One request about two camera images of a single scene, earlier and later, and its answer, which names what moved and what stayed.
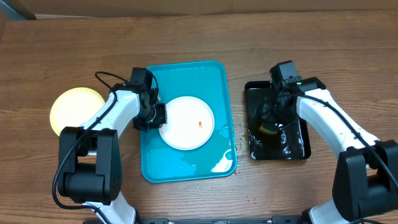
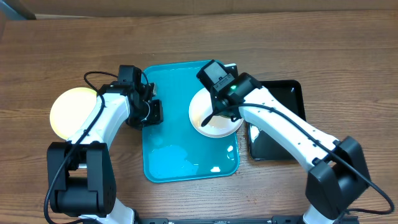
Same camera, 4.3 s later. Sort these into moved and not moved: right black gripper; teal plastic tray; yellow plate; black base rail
Moved: right black gripper
Not moved: teal plastic tray; black base rail; yellow plate
